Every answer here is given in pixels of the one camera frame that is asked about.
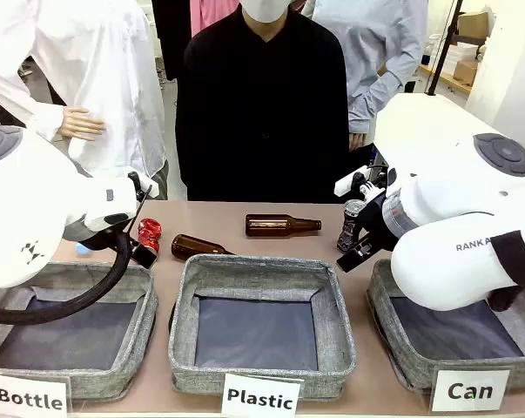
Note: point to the blue-shirt person hand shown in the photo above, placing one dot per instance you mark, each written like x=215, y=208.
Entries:
x=357, y=141

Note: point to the white-shirt person hand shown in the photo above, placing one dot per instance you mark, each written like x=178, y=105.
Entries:
x=81, y=124

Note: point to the large cardboard box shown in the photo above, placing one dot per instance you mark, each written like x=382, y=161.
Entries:
x=473, y=24

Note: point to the white boxes stack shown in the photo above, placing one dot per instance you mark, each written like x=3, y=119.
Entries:
x=462, y=52

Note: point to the grey fabric basket plastic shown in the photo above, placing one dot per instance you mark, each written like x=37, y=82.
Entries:
x=262, y=265

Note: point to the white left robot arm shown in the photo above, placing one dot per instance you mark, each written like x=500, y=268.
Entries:
x=27, y=196

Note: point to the black drink can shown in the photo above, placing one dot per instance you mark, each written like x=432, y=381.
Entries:
x=347, y=237

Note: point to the white sign reading Plastic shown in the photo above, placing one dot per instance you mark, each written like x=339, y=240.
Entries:
x=262, y=396

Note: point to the brown glass bottle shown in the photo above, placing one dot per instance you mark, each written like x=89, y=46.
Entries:
x=192, y=247
x=271, y=225

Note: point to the black stand pole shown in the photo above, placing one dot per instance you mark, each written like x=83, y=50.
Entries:
x=438, y=56

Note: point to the person in light-blue shirt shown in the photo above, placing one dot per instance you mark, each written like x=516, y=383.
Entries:
x=375, y=43

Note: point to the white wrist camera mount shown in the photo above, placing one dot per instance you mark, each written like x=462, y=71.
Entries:
x=150, y=186
x=347, y=183

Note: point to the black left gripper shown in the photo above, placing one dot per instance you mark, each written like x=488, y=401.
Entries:
x=144, y=257

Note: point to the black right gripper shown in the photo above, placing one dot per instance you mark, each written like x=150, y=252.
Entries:
x=377, y=226

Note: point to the person in black shirt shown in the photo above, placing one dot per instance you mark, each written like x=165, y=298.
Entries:
x=262, y=109

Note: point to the wooden shelf board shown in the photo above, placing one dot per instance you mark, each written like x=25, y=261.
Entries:
x=445, y=78

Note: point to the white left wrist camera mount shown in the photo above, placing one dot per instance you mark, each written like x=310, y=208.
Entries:
x=150, y=186

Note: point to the crushed red can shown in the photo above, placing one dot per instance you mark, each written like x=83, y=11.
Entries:
x=151, y=231

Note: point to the small cardboard box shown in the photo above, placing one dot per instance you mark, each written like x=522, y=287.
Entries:
x=466, y=72

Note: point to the pink garment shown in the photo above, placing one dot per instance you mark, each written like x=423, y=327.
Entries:
x=210, y=13

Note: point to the grey fabric basket can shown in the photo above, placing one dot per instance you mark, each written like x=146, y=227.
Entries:
x=419, y=370

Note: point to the white sign reading Can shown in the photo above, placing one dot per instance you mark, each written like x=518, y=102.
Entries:
x=471, y=389

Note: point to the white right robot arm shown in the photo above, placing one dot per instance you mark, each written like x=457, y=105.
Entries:
x=453, y=204

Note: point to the white face mask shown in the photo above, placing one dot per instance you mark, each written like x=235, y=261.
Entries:
x=264, y=8

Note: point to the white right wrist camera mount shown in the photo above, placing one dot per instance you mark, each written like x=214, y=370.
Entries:
x=347, y=183

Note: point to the white sign reading Bottle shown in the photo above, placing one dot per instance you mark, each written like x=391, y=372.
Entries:
x=29, y=398

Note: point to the grey fabric basket bottle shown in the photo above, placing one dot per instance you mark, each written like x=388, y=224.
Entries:
x=127, y=361

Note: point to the person in white shirt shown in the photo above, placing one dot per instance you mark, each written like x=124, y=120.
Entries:
x=92, y=65

